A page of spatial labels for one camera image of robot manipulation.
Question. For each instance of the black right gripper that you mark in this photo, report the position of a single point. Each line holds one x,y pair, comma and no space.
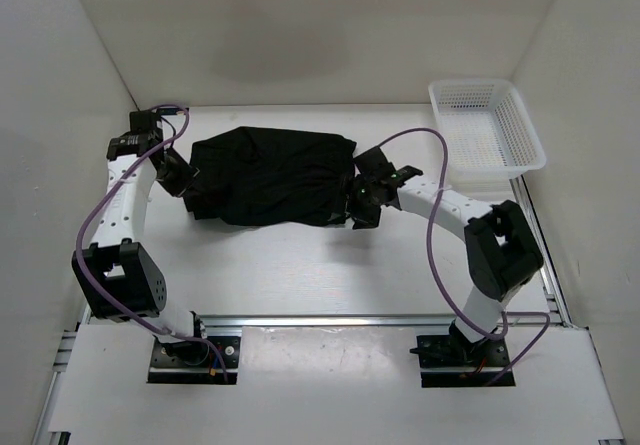
366,218

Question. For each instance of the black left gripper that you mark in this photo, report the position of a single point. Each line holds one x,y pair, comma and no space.
187,176

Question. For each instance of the black shorts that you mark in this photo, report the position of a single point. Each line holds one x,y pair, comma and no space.
256,177

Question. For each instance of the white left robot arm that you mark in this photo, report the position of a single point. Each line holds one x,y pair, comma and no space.
118,277

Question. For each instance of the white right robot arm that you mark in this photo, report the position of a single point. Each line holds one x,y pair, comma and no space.
502,253

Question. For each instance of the white plastic basket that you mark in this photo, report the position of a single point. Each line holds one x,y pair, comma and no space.
489,133

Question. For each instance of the aluminium front rail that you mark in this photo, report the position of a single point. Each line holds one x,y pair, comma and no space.
273,321

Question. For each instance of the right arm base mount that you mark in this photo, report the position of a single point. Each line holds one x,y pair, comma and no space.
446,362

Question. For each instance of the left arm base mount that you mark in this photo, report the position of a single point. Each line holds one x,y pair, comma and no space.
197,364

